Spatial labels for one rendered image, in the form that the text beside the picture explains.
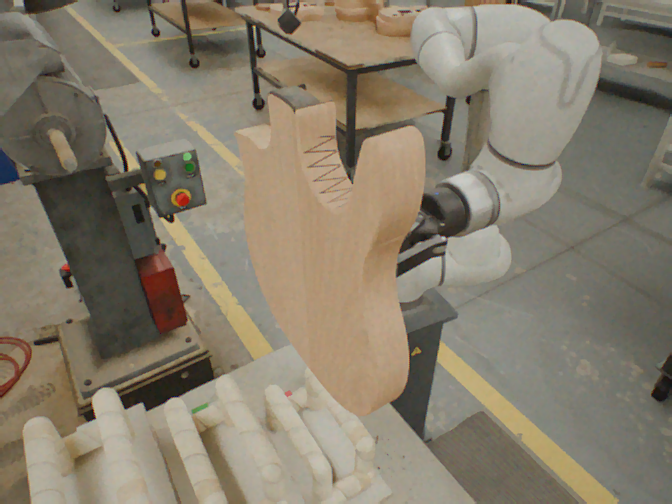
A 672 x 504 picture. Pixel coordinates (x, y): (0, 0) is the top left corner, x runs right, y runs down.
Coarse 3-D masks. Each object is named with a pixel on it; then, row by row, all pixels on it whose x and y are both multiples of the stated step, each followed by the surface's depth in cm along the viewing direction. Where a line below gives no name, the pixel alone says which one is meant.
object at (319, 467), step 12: (276, 396) 83; (276, 408) 81; (288, 408) 81; (288, 420) 79; (300, 420) 80; (288, 432) 78; (300, 432) 77; (300, 444) 76; (312, 444) 76; (300, 456) 75; (312, 456) 74; (324, 456) 75; (312, 468) 73; (324, 468) 73; (324, 480) 72
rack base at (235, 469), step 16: (256, 416) 83; (160, 432) 81; (208, 432) 81; (224, 432) 81; (176, 448) 78; (208, 448) 78; (224, 448) 78; (240, 448) 78; (176, 464) 76; (224, 464) 76; (240, 464) 76; (176, 480) 74; (224, 480) 74; (240, 480) 74; (256, 480) 74; (288, 480) 74; (192, 496) 72; (240, 496) 72; (256, 496) 72; (288, 496) 72
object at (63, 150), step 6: (54, 132) 120; (60, 132) 121; (54, 138) 117; (60, 138) 117; (54, 144) 116; (60, 144) 114; (66, 144) 115; (60, 150) 112; (66, 150) 112; (60, 156) 110; (66, 156) 109; (72, 156) 110
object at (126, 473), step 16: (96, 400) 64; (112, 400) 64; (96, 416) 62; (112, 416) 61; (112, 432) 60; (128, 432) 61; (112, 448) 58; (128, 448) 58; (112, 464) 57; (128, 464) 56; (112, 480) 56; (128, 480) 55; (144, 480) 56; (128, 496) 53; (144, 496) 54
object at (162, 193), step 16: (176, 144) 149; (144, 160) 140; (176, 160) 144; (192, 160) 147; (144, 176) 147; (176, 176) 147; (192, 176) 150; (128, 192) 163; (144, 192) 161; (160, 192) 147; (176, 192) 149; (192, 192) 153; (160, 208) 149; (176, 208) 152; (192, 208) 156
